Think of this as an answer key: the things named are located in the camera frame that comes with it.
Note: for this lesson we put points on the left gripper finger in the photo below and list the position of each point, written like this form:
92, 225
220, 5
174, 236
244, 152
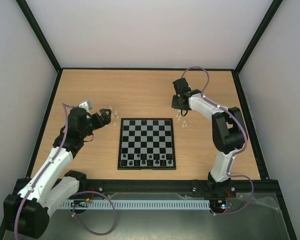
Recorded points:
105, 113
105, 120

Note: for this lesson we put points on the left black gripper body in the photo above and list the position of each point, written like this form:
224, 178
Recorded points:
97, 124

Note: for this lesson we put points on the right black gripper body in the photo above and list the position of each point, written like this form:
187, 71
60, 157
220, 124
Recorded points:
178, 102

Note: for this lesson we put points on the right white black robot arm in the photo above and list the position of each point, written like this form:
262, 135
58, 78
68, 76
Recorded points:
228, 134

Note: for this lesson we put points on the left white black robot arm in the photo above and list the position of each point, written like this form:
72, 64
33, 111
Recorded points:
28, 211

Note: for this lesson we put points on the black chess pieces row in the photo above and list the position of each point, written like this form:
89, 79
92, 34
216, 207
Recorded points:
146, 160

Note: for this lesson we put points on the black and silver chessboard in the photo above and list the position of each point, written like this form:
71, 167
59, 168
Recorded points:
146, 136

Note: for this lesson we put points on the black aluminium frame rail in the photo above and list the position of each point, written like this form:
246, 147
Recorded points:
192, 188

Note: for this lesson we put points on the grey slotted cable duct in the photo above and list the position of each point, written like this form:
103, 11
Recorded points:
137, 205

